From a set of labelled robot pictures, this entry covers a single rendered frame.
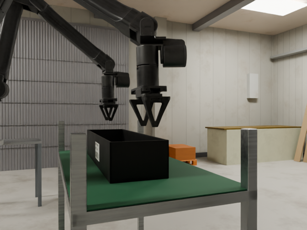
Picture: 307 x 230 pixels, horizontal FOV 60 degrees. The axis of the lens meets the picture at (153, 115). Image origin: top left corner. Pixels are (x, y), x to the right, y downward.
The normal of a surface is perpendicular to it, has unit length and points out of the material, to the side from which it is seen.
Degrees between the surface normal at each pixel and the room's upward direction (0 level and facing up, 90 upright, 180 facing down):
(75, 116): 90
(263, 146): 90
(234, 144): 90
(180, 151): 90
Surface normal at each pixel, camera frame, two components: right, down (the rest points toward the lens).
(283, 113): -0.93, 0.00
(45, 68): 0.37, 0.00
